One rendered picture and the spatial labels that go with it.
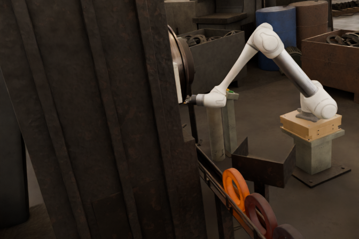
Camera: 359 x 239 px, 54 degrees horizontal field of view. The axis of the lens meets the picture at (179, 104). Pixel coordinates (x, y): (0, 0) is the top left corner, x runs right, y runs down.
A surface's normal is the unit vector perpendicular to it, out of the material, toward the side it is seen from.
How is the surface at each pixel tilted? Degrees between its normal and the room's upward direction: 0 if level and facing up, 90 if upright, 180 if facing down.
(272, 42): 84
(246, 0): 90
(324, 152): 90
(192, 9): 90
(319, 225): 0
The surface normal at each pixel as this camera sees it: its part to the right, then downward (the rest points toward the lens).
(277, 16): -0.15, 0.38
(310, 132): 0.41, 0.28
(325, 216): -0.13, -0.92
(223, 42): 0.60, 0.22
